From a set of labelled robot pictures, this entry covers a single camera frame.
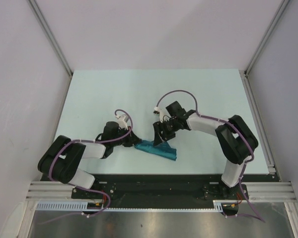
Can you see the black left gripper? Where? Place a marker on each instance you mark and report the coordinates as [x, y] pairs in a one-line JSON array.
[[132, 140]]

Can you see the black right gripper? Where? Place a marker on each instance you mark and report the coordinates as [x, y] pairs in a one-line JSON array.
[[158, 137]]

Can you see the teal satin napkin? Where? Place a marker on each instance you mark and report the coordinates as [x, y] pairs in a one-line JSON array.
[[163, 150]]

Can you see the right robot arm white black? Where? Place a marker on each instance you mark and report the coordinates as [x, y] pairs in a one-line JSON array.
[[235, 138]]

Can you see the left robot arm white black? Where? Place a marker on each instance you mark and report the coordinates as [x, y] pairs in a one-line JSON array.
[[61, 161]]

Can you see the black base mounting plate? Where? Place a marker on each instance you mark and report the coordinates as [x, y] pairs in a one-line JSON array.
[[162, 191]]

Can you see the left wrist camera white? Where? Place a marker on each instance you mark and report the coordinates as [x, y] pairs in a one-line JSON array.
[[122, 121]]

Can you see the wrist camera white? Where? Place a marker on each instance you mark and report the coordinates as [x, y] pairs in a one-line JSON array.
[[122, 121], [158, 111]]

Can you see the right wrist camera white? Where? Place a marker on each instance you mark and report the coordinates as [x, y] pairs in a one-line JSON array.
[[158, 111]]

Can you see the white slotted cable duct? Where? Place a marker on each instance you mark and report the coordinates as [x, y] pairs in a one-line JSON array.
[[91, 207]]

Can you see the right aluminium side rail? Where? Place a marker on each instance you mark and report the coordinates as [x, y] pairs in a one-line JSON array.
[[259, 124]]

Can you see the left aluminium corner post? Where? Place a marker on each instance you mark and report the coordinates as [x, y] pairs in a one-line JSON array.
[[39, 15]]

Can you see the aluminium corner post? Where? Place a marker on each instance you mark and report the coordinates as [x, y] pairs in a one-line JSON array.
[[39, 15], [268, 33]]

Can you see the right aluminium corner post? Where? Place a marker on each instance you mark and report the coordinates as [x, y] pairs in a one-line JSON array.
[[268, 33]]

